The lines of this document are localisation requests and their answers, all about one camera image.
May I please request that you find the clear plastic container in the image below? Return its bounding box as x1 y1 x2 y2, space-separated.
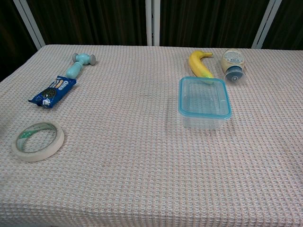
179 79 230 131

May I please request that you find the blue rimmed transparent lid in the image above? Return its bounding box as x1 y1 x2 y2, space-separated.
178 76 232 119

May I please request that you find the pink waffle weave tablecloth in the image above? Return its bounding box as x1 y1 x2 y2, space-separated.
0 44 303 227

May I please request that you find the yellow banana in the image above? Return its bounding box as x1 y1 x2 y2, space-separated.
188 50 215 85

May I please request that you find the teal toy hammer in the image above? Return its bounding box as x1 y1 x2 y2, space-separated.
65 53 97 79

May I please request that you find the mayonnaise squeeze bottle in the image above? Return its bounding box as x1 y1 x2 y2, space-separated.
221 49 247 85

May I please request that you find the blue Oreo cookie packet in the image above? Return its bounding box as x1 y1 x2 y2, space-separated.
28 75 77 109

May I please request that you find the beige masking tape roll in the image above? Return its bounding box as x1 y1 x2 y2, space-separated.
11 121 65 163

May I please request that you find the black pleated curtain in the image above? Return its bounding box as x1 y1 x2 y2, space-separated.
0 0 303 82

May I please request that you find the white frame post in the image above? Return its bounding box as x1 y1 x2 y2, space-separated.
145 0 160 47
13 0 46 48
251 0 283 50

